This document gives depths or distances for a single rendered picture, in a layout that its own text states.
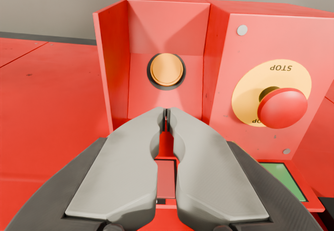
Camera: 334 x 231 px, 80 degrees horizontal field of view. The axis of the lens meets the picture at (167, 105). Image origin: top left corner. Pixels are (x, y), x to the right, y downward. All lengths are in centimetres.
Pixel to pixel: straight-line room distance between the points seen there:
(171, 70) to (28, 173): 26
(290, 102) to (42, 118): 43
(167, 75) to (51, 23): 89
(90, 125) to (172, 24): 27
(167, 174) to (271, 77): 14
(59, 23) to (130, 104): 86
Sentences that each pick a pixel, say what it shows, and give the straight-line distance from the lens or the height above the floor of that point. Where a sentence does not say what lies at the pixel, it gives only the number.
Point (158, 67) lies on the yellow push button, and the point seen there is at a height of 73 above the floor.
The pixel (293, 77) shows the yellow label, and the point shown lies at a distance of 21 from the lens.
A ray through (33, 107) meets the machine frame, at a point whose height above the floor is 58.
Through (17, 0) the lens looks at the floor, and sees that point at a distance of 114.
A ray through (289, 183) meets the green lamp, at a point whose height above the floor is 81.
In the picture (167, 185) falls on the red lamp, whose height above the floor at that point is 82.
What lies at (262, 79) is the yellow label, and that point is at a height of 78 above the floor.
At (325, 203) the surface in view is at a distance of 37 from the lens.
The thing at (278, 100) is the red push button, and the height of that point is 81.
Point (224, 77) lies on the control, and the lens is 19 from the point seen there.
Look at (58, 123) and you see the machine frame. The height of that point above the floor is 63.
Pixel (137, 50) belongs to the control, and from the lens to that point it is 25.
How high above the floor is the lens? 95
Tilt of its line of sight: 58 degrees down
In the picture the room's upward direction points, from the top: 180 degrees clockwise
